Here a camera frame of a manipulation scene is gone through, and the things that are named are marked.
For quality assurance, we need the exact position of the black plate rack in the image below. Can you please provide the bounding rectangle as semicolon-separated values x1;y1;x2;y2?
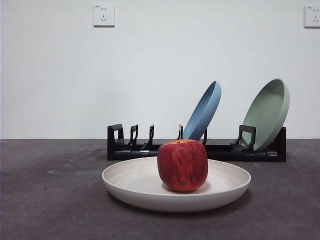
106;123;287;163

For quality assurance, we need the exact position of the white wall socket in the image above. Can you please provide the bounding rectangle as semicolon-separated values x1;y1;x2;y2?
93;3;116;28
303;5;320;29

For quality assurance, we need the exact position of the green plate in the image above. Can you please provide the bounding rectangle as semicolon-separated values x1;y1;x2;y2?
242;78;291;152

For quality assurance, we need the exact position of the blue plate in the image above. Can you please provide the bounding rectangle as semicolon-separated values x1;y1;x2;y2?
182;80;222;146

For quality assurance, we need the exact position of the pale yellow plate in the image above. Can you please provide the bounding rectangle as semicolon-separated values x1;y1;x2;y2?
101;156;252;213

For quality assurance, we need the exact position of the red apple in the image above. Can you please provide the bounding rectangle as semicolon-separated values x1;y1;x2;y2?
157;139;209;193

